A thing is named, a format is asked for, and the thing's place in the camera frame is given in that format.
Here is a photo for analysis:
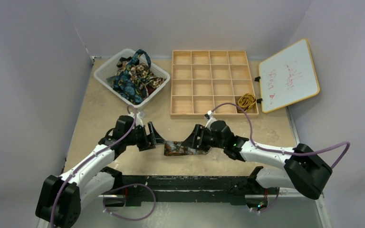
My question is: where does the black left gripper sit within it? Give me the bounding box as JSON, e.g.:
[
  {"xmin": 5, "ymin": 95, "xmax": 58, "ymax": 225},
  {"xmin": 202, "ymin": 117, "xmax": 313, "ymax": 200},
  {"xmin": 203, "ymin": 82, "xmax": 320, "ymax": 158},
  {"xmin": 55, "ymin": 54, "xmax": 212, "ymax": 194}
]
[{"xmin": 124, "ymin": 122, "xmax": 165, "ymax": 151}]

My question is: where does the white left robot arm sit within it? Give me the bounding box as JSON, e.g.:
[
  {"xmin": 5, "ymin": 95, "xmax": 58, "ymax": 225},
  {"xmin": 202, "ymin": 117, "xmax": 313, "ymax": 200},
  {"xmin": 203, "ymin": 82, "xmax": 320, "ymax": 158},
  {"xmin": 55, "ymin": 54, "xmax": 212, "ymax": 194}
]
[{"xmin": 35, "ymin": 114, "xmax": 166, "ymax": 228}]

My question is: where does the wooden compartment tray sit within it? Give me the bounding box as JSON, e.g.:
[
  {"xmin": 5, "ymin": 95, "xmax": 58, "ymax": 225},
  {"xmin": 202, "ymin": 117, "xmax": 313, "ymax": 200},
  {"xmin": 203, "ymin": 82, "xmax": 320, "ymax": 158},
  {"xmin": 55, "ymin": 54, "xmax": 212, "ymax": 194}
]
[{"xmin": 170, "ymin": 50, "xmax": 256, "ymax": 119}]

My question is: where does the blue floral tie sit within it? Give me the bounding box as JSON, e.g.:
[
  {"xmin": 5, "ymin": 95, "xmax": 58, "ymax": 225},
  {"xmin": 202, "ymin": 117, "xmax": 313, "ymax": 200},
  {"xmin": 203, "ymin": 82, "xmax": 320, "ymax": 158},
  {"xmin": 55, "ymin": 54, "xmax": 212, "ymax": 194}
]
[{"xmin": 112, "ymin": 49, "xmax": 154, "ymax": 105}]

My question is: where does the brown floral tie pile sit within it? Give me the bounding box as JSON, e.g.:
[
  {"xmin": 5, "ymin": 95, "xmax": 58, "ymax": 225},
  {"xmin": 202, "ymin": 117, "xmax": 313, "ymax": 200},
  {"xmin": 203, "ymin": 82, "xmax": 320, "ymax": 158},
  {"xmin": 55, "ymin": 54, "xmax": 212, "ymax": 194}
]
[{"xmin": 106, "ymin": 57, "xmax": 165, "ymax": 100}]

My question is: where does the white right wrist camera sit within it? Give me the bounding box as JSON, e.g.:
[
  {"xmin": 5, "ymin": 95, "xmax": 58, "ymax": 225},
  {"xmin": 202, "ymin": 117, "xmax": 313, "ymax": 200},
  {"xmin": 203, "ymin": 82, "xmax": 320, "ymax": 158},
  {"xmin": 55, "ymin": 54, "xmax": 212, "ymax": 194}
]
[{"xmin": 204, "ymin": 110, "xmax": 217, "ymax": 129}]

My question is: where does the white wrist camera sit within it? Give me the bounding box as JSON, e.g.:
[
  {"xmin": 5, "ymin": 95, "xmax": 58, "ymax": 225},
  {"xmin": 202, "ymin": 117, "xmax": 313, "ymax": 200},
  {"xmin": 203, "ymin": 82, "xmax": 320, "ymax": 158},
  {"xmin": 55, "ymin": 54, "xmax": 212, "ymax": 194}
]
[
  {"xmin": 135, "ymin": 111, "xmax": 145, "ymax": 127},
  {"xmin": 204, "ymin": 110, "xmax": 217, "ymax": 129}
]

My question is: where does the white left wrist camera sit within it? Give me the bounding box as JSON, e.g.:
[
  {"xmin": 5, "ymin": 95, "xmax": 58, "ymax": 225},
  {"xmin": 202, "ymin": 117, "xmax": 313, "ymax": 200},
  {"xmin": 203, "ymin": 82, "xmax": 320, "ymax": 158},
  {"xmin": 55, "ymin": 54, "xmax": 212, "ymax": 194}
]
[{"xmin": 135, "ymin": 111, "xmax": 145, "ymax": 127}]

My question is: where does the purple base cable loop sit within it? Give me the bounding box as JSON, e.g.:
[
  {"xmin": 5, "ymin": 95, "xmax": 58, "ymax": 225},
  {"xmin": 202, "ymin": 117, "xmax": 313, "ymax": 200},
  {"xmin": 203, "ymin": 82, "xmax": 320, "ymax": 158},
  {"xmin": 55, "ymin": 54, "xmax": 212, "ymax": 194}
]
[{"xmin": 103, "ymin": 184, "xmax": 157, "ymax": 221}]

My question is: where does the whiteboard with wooden frame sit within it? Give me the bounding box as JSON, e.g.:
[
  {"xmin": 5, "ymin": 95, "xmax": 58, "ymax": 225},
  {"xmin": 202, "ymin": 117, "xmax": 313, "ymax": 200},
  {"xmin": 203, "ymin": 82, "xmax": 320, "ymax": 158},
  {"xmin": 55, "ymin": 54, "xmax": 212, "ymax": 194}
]
[{"xmin": 254, "ymin": 38, "xmax": 320, "ymax": 113}]

